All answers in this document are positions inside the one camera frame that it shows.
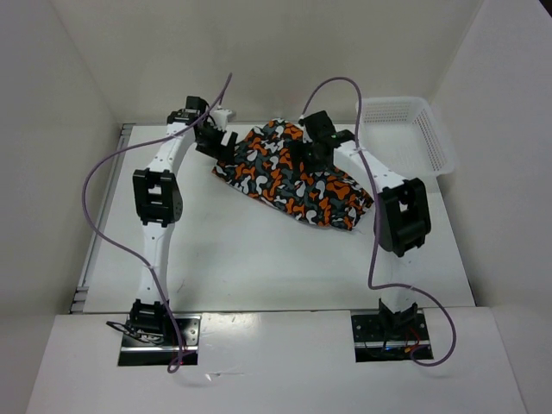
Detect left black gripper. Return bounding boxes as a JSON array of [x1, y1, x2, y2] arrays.
[[195, 121, 237, 166]]

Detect orange camouflage shorts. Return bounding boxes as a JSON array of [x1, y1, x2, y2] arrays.
[[212, 118, 373, 231]]

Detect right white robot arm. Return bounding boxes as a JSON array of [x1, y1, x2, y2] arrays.
[[292, 110, 431, 342]]

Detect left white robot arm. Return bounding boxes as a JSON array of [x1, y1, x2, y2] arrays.
[[129, 97, 237, 345]]

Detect white plastic basket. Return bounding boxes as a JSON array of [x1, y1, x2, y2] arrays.
[[361, 97, 456, 178]]

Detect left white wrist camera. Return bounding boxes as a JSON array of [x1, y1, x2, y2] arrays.
[[210, 107, 236, 131]]

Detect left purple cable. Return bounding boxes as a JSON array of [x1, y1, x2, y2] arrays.
[[80, 72, 234, 374]]

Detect purple cable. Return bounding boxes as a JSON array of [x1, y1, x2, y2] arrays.
[[80, 72, 234, 374], [299, 76, 458, 367]]

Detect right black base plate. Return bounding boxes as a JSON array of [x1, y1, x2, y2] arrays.
[[350, 310, 434, 363]]

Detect aluminium table edge rail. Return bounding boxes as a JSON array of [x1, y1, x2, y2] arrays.
[[69, 123, 135, 314]]

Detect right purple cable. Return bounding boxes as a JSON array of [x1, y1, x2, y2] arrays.
[[299, 76, 458, 367]]

